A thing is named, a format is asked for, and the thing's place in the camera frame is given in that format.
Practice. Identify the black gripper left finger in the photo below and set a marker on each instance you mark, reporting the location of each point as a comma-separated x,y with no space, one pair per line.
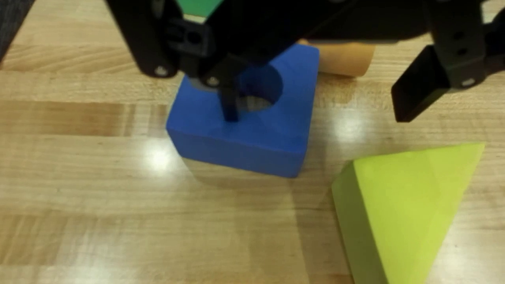
228,68

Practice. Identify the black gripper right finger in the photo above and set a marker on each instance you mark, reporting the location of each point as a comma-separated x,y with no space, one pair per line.
419,87

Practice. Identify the blue foam block with hole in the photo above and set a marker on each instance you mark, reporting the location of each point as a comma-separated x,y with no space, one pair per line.
271,141

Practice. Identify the large green foam arch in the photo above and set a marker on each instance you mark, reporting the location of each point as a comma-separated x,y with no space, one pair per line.
201,8

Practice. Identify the light orange foam cylinder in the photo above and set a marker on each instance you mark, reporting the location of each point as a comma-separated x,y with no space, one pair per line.
345,59

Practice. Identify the yellow-green foam wedge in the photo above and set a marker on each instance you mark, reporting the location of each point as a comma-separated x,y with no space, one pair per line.
395,210

